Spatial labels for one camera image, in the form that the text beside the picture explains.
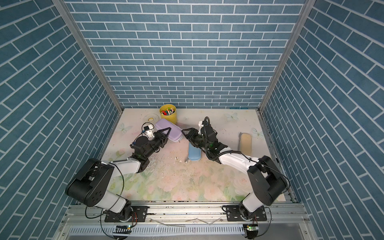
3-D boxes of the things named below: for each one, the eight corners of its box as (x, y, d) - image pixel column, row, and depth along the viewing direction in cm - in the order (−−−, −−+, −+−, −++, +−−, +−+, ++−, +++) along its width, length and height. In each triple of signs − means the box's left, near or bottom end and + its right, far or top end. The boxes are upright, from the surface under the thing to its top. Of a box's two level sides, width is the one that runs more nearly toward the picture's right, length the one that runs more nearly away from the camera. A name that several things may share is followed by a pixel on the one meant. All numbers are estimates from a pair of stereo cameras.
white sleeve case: (239, 154, 97) (240, 151, 95) (239, 135, 107) (240, 132, 104) (251, 156, 97) (252, 153, 94) (249, 136, 107) (251, 133, 104)
